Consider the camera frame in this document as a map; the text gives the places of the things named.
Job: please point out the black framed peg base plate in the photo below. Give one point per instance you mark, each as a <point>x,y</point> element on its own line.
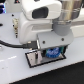
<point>34,59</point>

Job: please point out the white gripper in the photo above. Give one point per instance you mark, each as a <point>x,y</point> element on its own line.
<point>46,40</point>

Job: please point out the beige connector block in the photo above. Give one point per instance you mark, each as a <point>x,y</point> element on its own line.
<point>15,26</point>

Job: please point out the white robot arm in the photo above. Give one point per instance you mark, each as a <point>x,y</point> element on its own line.
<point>44,26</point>

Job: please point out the blue gear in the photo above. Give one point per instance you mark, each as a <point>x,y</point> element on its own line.
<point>53,53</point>

